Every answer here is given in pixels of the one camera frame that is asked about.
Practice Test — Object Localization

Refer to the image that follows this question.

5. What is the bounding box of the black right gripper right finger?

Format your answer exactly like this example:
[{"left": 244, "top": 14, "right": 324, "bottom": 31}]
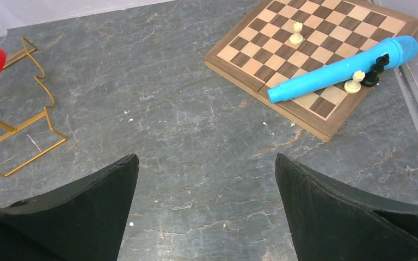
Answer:
[{"left": 275, "top": 153, "right": 418, "bottom": 261}]

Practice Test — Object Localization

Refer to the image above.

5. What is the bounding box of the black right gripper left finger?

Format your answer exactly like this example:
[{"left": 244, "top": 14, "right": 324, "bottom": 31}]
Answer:
[{"left": 0, "top": 154, "right": 139, "bottom": 260}]

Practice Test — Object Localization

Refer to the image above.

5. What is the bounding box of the white chess pawn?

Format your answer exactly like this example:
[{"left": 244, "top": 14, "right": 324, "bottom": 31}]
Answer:
[{"left": 344, "top": 70, "right": 365, "bottom": 94}]

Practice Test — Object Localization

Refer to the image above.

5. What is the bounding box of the black chess piece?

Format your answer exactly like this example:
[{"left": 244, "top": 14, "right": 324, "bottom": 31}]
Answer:
[{"left": 360, "top": 53, "right": 390, "bottom": 88}]

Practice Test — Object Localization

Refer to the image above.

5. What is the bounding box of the white chess rook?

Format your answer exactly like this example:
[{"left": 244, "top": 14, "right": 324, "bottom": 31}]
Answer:
[{"left": 289, "top": 22, "right": 304, "bottom": 45}]

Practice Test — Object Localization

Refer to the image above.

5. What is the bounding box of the gold wire glass rack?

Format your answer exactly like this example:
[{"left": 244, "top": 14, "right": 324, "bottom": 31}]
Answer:
[{"left": 0, "top": 36, "right": 69, "bottom": 178}]

